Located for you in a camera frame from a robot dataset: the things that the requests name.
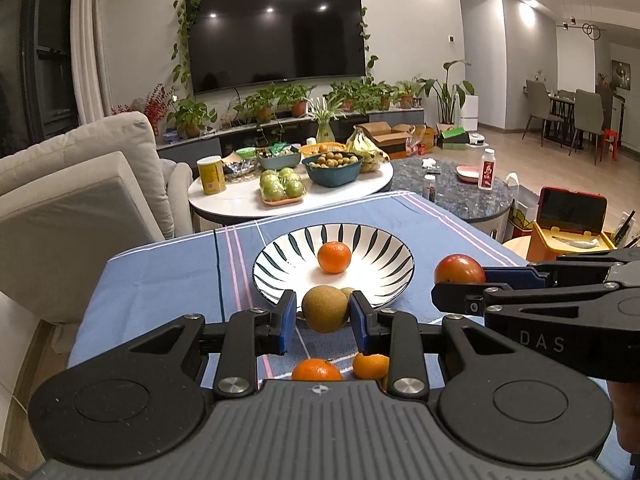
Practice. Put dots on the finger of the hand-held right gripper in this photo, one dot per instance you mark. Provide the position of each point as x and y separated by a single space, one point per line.
510 276
460 297

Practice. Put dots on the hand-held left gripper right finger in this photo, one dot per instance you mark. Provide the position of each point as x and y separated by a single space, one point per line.
357 320

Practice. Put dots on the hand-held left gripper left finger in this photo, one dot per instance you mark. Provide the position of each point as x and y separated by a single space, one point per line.
286 322

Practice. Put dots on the red apple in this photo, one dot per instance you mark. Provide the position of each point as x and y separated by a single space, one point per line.
459 269

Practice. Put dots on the striped black white bowl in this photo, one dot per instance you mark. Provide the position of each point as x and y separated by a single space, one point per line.
370 280

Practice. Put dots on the round wooden side table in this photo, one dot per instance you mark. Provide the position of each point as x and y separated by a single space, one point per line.
515 250

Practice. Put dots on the yellow stand box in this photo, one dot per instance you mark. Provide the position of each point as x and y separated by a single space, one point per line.
542 246

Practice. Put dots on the small orange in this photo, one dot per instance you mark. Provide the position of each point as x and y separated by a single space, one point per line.
316 371
370 366

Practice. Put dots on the large orange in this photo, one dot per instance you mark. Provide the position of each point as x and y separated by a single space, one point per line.
334 257

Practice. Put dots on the dark marble coffee table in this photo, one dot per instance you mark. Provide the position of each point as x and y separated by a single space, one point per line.
465 201

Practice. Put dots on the red cased phone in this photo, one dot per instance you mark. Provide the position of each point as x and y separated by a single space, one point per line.
570 210

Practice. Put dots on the white bottle with red label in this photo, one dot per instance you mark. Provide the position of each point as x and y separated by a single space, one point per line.
487 172

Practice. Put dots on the pink plate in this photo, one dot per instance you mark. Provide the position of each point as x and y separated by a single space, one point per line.
467 174

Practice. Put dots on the small dark bottle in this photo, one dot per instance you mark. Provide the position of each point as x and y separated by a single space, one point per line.
429 190

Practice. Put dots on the round white coffee table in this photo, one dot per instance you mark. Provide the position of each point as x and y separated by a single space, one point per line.
235 207

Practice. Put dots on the blue striped tablecloth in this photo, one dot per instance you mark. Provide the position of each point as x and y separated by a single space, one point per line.
165 285

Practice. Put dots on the white robot vacuum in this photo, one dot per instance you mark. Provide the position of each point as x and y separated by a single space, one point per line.
477 139

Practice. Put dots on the large teal bowl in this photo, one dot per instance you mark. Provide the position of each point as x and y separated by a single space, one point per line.
332 176

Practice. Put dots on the green box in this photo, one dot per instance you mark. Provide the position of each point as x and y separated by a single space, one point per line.
452 138

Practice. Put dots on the small teal bowl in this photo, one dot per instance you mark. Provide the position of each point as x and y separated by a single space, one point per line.
277 161

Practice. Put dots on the pile of longans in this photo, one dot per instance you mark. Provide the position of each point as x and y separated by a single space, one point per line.
332 160

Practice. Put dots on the open cardboard box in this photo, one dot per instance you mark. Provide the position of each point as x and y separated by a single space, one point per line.
402 146
375 132

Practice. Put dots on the yellow can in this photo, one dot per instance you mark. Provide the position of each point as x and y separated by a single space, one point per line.
211 177

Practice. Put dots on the red stool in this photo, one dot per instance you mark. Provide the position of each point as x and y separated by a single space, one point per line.
609 142

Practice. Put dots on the white air purifier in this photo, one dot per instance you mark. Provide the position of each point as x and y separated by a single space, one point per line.
469 115

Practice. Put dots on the bunch of bananas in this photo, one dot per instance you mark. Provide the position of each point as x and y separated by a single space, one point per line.
362 149

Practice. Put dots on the grey dining chair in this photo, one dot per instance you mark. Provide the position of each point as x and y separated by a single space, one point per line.
540 105
587 115

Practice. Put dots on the orange plastic basket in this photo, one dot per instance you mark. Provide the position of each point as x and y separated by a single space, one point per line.
311 149

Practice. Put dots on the dark dining table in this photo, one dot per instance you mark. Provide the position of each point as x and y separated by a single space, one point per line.
565 105

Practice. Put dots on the tall leafy floor plant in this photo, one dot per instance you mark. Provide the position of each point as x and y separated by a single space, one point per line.
447 100

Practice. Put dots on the glass vase with green plant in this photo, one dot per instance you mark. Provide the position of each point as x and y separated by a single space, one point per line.
325 131

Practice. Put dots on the green potted plant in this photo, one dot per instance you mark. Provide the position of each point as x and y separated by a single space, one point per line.
345 95
298 99
407 94
380 92
192 116
260 105

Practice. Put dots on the grey sofa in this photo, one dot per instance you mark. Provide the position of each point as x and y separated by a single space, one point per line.
75 210

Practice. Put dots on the red berry branches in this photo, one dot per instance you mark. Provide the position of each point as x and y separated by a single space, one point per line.
157 102

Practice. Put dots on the trailing ivy vine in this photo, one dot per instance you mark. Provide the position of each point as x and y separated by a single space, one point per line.
181 50

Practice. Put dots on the white curtain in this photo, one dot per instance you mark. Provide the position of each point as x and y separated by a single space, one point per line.
90 35

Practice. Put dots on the dark window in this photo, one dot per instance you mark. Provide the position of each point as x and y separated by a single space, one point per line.
45 60

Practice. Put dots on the framed wall picture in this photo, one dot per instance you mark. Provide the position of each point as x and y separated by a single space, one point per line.
621 74

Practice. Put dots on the wall television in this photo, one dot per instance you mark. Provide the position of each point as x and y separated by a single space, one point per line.
275 35

